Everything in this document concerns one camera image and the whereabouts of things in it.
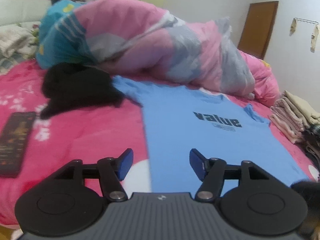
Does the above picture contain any white padded headboard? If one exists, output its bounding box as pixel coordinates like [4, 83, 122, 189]
[0, 0, 52, 27]

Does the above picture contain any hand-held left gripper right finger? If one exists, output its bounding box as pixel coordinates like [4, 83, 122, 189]
[189, 148, 267, 202]

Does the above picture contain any pink grey floral quilt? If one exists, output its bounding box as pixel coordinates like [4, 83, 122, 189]
[35, 0, 280, 105]

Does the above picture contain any black garment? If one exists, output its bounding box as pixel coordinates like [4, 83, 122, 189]
[40, 64, 125, 120]

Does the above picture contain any wooden door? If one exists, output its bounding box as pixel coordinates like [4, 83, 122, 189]
[237, 1, 279, 60]

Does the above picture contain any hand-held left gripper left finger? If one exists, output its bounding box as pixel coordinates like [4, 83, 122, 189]
[54, 148, 134, 202]

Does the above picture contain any white patterned bedding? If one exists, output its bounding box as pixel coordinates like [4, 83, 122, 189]
[0, 22, 40, 74]

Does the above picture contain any pink striped folded cloth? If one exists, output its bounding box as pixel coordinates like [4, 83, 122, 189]
[270, 97, 304, 144]

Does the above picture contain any blue t-shirt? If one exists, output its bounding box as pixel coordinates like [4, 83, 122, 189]
[112, 76, 307, 193]

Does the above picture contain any beige folded cloth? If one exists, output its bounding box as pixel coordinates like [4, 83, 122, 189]
[281, 90, 320, 130]

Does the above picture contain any pink floral fleece blanket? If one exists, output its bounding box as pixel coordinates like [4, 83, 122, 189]
[0, 57, 320, 227]

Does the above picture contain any wall hook rack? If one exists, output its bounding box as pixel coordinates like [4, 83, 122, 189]
[290, 17, 320, 53]

